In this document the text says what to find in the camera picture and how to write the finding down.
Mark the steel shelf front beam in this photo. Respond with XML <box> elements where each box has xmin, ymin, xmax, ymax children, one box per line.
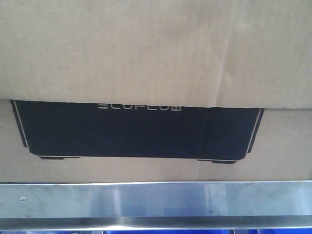
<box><xmin>0</xmin><ymin>180</ymin><xmax>312</xmax><ymax>231</ymax></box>

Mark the brown cardboard box black print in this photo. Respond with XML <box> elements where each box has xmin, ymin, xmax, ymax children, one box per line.
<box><xmin>0</xmin><ymin>0</ymin><xmax>312</xmax><ymax>183</ymax></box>

